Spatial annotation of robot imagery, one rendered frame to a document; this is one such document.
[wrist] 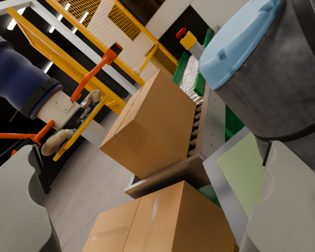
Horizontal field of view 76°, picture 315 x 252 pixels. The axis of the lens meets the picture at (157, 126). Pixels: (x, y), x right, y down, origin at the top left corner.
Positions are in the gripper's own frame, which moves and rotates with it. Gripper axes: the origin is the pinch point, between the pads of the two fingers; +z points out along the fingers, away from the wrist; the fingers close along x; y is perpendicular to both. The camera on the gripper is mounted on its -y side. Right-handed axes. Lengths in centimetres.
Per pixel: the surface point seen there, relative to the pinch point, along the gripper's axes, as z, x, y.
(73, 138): 62, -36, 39
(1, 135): 59, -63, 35
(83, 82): 75, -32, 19
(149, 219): 61, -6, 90
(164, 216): 56, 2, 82
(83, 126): 69, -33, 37
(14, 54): 83, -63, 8
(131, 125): 84, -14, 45
